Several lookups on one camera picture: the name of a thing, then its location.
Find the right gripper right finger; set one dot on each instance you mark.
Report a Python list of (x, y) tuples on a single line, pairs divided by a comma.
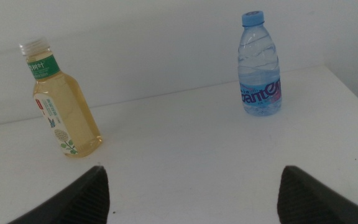
[(303, 202)]

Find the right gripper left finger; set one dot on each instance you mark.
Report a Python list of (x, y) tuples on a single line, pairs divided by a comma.
[(85, 202)]

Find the yellow tea bottle green label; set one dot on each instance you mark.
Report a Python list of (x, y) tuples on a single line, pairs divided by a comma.
[(70, 115)]

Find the clear water bottle blue cap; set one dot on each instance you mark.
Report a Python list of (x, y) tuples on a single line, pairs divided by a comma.
[(258, 71)]

